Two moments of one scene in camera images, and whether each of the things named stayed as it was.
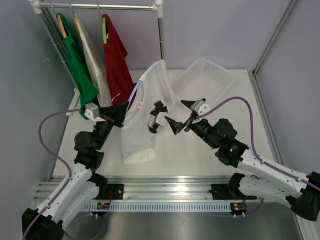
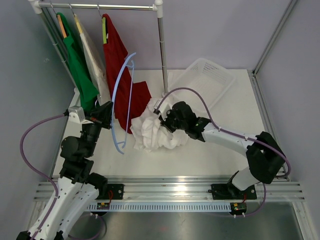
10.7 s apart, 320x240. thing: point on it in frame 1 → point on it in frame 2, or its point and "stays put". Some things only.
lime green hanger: [104, 25] stays put
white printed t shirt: [155, 85] → [148, 134]
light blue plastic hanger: [132, 94] → [123, 143]
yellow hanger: [78, 24] stays put
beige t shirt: [97, 63] stays put
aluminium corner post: [274, 36] stays put
